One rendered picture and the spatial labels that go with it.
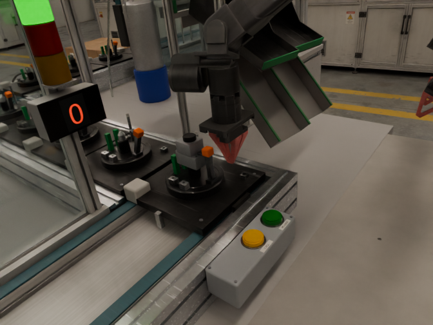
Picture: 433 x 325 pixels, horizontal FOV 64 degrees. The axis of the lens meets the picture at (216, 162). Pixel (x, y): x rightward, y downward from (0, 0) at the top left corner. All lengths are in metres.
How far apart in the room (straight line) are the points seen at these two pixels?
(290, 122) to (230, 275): 0.51
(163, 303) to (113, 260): 0.20
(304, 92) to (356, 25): 3.73
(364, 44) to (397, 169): 3.79
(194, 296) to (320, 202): 0.44
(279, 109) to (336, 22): 3.93
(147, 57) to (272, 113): 0.84
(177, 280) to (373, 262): 0.40
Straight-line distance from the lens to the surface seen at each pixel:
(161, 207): 0.77
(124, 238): 0.81
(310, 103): 1.11
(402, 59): 4.77
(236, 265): 0.64
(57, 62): 0.68
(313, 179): 1.03
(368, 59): 4.86
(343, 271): 0.78
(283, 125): 0.97
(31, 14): 0.66
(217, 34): 0.61
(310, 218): 0.89
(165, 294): 0.62
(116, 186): 0.88
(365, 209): 0.94
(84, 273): 0.77
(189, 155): 0.77
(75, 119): 0.70
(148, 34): 1.65
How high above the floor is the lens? 1.42
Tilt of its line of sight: 30 degrees down
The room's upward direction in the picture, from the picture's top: 6 degrees counter-clockwise
